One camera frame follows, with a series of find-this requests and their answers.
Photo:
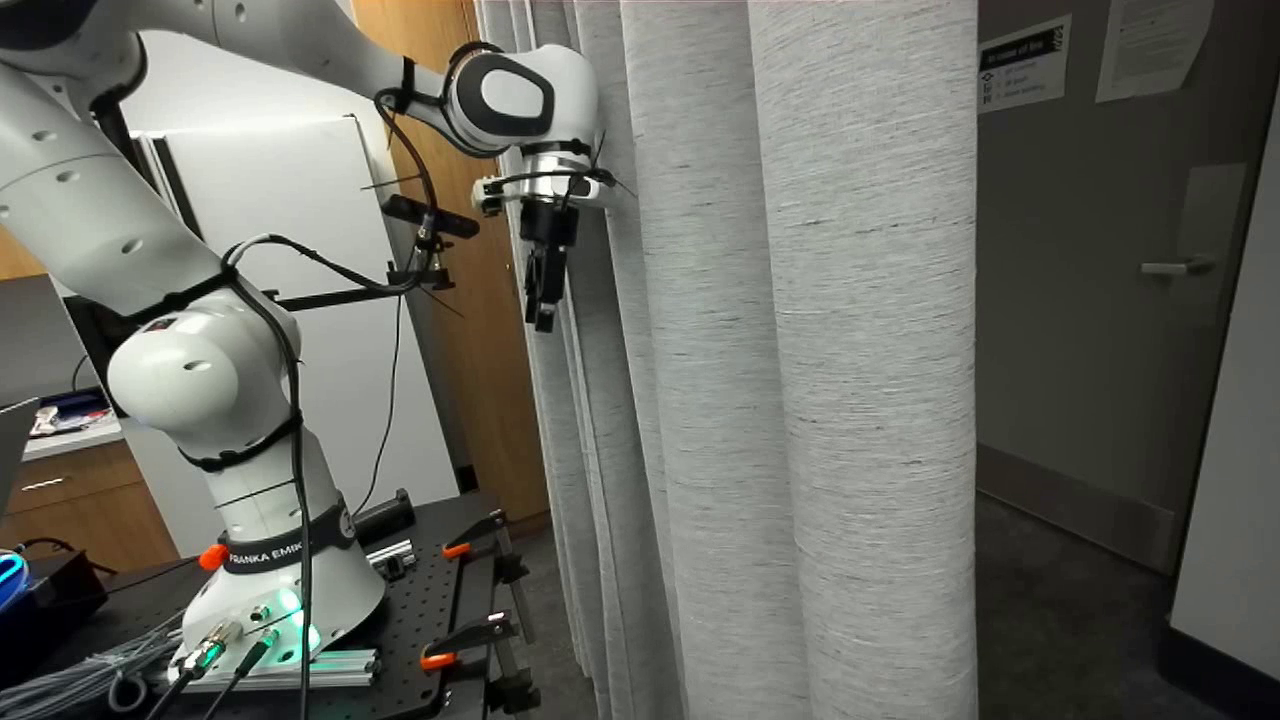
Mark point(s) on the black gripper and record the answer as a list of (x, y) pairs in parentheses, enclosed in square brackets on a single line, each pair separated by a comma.
[(549, 232)]

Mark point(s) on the white grey woven curtain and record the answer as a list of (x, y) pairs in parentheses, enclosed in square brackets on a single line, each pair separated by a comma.
[(757, 397)]

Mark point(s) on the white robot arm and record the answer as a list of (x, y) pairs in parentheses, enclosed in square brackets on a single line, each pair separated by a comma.
[(204, 355)]

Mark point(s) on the black perforated mounting table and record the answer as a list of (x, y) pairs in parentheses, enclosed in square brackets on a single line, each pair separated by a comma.
[(133, 657)]

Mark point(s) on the wooden drawer cabinet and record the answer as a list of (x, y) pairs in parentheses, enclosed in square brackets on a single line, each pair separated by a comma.
[(95, 501)]

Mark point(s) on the black header paper sign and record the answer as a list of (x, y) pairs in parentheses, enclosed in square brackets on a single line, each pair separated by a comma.
[(1026, 67)]

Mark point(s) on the grey door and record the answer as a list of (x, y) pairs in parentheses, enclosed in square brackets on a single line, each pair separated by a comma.
[(1095, 378)]

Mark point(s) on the white paper notice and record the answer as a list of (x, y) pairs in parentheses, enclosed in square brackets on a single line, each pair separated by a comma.
[(1148, 45)]

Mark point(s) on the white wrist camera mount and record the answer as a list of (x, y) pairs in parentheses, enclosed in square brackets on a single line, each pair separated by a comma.
[(552, 186)]

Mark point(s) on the black camera on stand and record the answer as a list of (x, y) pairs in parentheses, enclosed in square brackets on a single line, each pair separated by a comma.
[(435, 228)]

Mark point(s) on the upper orange-handled clamp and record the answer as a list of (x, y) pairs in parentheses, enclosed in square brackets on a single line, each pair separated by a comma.
[(490, 527)]

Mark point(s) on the orange-handled clamp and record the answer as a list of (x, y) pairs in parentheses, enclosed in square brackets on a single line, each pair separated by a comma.
[(476, 635), (490, 527)]

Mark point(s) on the lower orange-handled clamp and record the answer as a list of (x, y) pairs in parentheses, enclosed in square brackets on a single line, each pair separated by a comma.
[(476, 635)]

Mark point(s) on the silver door handle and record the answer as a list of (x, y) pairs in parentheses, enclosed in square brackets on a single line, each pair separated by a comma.
[(1179, 271)]

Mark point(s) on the black box with blue cable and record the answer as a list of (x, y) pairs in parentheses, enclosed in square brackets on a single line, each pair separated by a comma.
[(47, 603)]

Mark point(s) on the white wall panel right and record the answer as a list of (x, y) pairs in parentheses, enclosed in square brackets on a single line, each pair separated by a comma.
[(1230, 570)]

